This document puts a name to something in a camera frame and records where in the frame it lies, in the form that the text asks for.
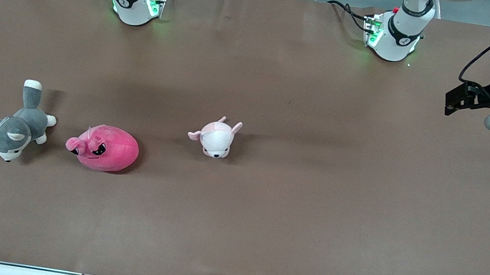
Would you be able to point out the pink round plush toy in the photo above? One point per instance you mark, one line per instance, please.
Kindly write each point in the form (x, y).
(111, 151)

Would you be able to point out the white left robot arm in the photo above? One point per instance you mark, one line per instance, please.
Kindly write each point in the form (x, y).
(399, 34)

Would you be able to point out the grey white plush husky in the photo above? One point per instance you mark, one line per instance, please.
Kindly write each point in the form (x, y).
(18, 128)

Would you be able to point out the light pink white plush dog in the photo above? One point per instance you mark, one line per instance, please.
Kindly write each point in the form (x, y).
(215, 140)

